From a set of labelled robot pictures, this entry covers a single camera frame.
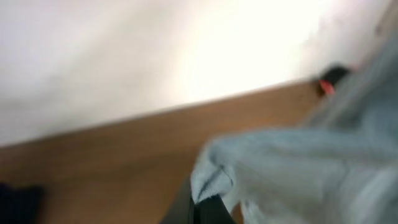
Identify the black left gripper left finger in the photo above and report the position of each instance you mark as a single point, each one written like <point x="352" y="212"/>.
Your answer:
<point x="182" y="208"/>

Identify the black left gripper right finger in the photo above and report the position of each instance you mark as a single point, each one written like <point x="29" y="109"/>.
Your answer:
<point x="212" y="211"/>

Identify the light blue-grey t-shirt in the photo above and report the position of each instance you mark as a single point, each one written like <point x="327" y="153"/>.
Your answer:
<point x="340" y="166"/>

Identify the dark navy folded garment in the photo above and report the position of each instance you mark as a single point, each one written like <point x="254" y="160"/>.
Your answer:
<point x="21" y="205"/>

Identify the red printed t-shirt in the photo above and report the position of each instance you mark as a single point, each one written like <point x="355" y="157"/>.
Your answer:
<point x="326" y="87"/>

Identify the black garment on pile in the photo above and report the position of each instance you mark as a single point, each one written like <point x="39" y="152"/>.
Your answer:
<point x="335" y="74"/>

